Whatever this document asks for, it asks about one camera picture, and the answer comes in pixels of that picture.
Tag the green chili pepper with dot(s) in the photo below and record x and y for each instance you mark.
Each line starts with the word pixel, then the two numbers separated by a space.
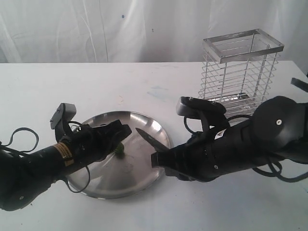
pixel 120 149

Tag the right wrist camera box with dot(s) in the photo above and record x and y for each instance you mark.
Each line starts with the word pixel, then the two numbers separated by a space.
pixel 190 107

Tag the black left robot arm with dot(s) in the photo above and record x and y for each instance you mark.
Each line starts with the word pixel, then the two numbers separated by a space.
pixel 23 177

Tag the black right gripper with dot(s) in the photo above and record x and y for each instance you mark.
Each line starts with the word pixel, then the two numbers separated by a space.
pixel 199 160

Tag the steel wire utensil holder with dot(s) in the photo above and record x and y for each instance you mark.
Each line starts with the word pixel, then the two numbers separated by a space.
pixel 238 69

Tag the round stainless steel plate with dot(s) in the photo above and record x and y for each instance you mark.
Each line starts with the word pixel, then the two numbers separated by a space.
pixel 130 172

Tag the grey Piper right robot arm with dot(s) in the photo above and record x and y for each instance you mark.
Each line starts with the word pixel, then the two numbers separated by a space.
pixel 276 131

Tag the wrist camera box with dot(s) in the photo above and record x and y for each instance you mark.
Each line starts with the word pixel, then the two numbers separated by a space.
pixel 190 107
pixel 65 111

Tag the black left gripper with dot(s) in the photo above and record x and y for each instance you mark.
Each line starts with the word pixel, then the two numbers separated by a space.
pixel 85 144

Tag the black-handled serrated knife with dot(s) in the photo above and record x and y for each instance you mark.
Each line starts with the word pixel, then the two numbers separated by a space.
pixel 158 146

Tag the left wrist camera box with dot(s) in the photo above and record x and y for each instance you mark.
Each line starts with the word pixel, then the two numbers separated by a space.
pixel 65 111

